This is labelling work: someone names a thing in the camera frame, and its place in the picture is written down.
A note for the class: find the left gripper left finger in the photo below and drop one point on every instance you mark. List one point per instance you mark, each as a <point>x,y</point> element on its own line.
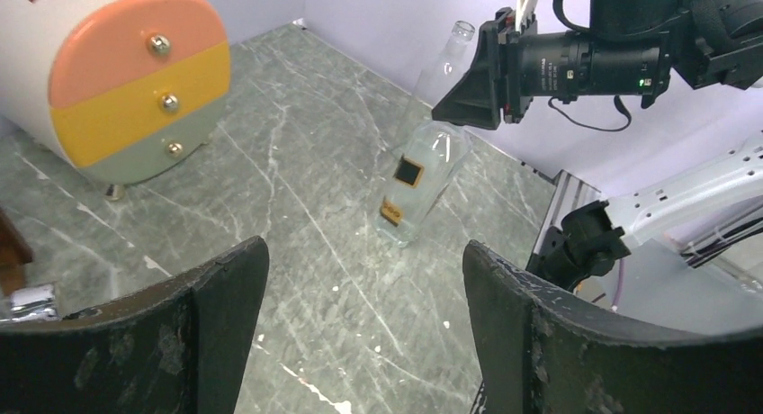
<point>179,346</point>

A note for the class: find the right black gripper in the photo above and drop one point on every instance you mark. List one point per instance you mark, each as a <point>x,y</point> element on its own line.
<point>492,84</point>

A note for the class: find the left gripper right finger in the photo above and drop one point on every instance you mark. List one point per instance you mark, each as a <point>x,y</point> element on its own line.
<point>542,349</point>

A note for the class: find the clear bottle black gold cap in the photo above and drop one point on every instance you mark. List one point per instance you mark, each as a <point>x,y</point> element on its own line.
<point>426,166</point>

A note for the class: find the blue glass bottle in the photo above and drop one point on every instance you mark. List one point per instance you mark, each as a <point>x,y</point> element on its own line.
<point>38,302</point>

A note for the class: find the clear glass bottle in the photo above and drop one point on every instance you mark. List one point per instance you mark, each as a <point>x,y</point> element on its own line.
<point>436,79</point>

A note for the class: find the brown wooden wine rack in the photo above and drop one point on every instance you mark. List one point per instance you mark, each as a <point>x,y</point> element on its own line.
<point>15,255</point>

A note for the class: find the cream orange yellow drawer cabinet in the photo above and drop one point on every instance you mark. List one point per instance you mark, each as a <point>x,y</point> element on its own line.
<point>121,90</point>

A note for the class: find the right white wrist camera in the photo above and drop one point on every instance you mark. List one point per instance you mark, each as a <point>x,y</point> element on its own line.
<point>524,16</point>

